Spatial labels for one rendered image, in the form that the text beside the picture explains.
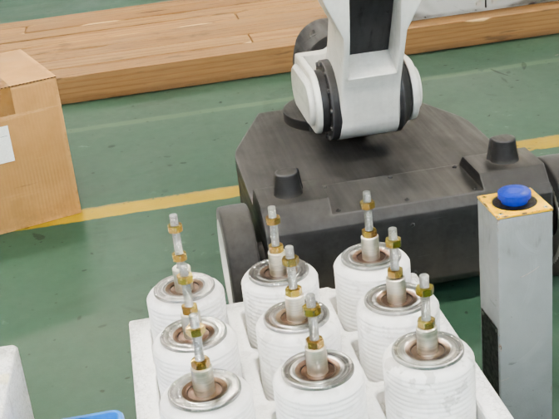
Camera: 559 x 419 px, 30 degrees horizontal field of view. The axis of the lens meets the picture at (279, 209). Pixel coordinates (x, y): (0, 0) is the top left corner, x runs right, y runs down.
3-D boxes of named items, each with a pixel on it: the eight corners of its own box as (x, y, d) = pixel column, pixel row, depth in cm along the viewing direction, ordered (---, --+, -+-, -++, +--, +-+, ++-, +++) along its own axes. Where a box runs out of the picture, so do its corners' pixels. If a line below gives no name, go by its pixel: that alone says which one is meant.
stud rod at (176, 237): (185, 272, 127) (177, 215, 124) (178, 273, 126) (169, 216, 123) (185, 268, 127) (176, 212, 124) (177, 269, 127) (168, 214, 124)
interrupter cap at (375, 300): (428, 284, 123) (427, 279, 123) (432, 317, 116) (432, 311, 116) (363, 288, 124) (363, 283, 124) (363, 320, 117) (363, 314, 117)
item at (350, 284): (423, 364, 140) (417, 243, 133) (407, 404, 132) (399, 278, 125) (355, 357, 144) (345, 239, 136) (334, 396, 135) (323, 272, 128)
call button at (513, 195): (492, 202, 128) (492, 186, 127) (523, 196, 129) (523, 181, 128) (504, 214, 124) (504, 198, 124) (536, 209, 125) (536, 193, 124)
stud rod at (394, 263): (398, 284, 120) (394, 225, 117) (402, 288, 119) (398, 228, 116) (390, 287, 120) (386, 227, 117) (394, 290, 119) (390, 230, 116)
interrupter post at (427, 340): (434, 345, 111) (433, 317, 109) (442, 357, 108) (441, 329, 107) (413, 349, 110) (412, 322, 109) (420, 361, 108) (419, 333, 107)
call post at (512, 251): (482, 408, 142) (476, 198, 129) (531, 399, 142) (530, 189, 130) (501, 438, 135) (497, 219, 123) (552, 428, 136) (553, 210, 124)
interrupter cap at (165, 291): (225, 279, 130) (225, 274, 129) (199, 308, 123) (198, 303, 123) (171, 274, 133) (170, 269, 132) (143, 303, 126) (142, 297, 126)
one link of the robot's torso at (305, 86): (294, 114, 198) (287, 46, 193) (396, 98, 201) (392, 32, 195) (315, 149, 180) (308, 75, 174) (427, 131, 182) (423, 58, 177)
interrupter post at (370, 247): (383, 255, 131) (381, 232, 130) (378, 263, 129) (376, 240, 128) (364, 254, 132) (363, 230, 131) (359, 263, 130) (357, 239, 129)
